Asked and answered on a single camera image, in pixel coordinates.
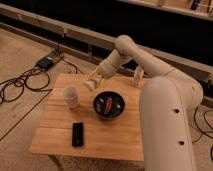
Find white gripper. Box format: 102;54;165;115
88;67;106;89

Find white sponge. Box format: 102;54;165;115
84;80;96;91

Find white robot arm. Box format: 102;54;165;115
85;35;203;171

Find red object in bowl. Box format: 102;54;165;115
105;97;112;113

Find black bowl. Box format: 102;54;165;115
93;91;125;120

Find wooden table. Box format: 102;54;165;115
30;74;144;161

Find black remote control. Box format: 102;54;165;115
72;122;84;147

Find black power adapter box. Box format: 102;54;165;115
36;56;54;71

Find black cables at right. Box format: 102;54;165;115
191;105;213;161

